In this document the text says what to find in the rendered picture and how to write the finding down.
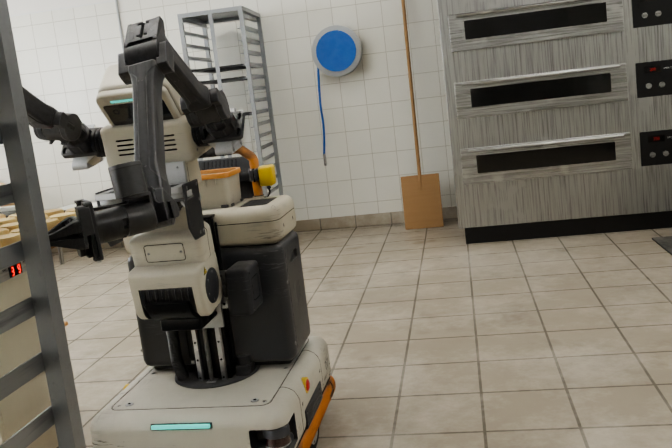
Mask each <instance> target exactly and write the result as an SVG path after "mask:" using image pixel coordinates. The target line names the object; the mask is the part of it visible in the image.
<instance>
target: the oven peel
mask: <svg viewBox="0 0 672 448"><path fill-rule="evenodd" d="M401 4H402V14H403V25H404V36H405V46H406V57H407V67H408V78H409V88H410V99H411V109H412V120H413V130H414V141H415V151H416V162H417V172H418V175H414V176H403V177H401V188H402V198H403V209H404V219H405V229H406V230H410V229H422V228H434V227H444V223H443V212H442V202H441V191H440V181H439V173H434V174H424V175H421V166H420V156H419V145H418V135H417V124H416V114H415V103H414V93H413V82H412V72H411V61H410V51H409V40H408V30H407V19H406V8H405V0H401Z"/></svg>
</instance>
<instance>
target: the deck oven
mask: <svg viewBox="0 0 672 448"><path fill-rule="evenodd" d="M437 7H438V18H439V28H440V39H441V49H442V60H443V70H444V80H445V91H446V101H447V112H448V122H449V133H450V143H451V154H452V164H453V174H454V185H455V195H456V206H457V216H458V227H459V228H465V237H466V244H474V243H486V242H499V241H511V240H524V239H536V238H549V237H561V236H574V235H586V234H598V233H611V232H623V231H636V230H648V229H661V228H672V0H437Z"/></svg>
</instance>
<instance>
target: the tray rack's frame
mask: <svg viewBox="0 0 672 448"><path fill-rule="evenodd" d="M238 12H239V17H238V16H235V15H238ZM244 13H245V14H248V15H250V16H253V17H255V18H257V17H260V14H259V13H257V12H255V11H253V10H250V9H248V8H246V7H244V6H235V7H228V8H220V9H213V10H206V11H198V12H191V13H183V14H177V17H178V24H179V31H180V37H181V44H182V51H183V58H184V62H185V63H186V65H187V66H188V67H189V69H190V64H189V60H188V58H187V56H188V50H187V48H186V45H185V44H186V37H185V35H184V31H185V30H184V23H182V18H183V19H186V20H190V21H194V22H198V23H201V24H206V25H207V24H209V25H210V32H211V39H212V46H213V53H214V61H215V68H216V75H217V82H218V89H219V90H222V91H223V89H222V81H221V74H220V67H219V60H218V53H217V45H216V38H215V31H214V24H215V23H222V22H230V21H237V20H240V27H241V35H242V42H243V50H244V57H245V65H246V72H247V80H248V87H249V94H250V102H251V109H252V117H253V124H254V132H255V139H256V147H257V154H258V161H259V166H261V165H264V163H263V156H262V148H261V141H260V133H259V126H258V118H257V111H256V103H255V96H254V88H253V81H252V73H251V65H250V58H249V50H248V43H247V35H246V28H245V19H244ZM262 190H263V194H264V195H265V197H266V196H267V195H268V194H267V186H262Z"/></svg>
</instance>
